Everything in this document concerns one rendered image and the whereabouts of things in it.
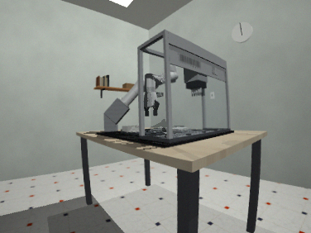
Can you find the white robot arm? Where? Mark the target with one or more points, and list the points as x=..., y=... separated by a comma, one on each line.
x=131, y=95

